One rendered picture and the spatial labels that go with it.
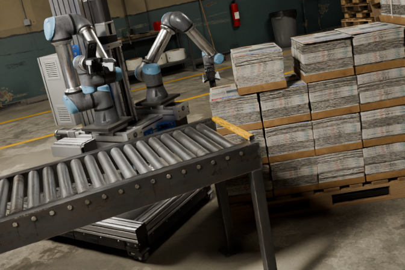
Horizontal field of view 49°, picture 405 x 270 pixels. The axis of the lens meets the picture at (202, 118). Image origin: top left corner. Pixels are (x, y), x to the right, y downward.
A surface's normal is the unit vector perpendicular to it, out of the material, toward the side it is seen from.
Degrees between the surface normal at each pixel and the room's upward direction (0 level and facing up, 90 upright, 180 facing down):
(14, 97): 90
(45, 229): 90
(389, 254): 0
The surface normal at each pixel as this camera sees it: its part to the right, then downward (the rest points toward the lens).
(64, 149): -0.52, 0.32
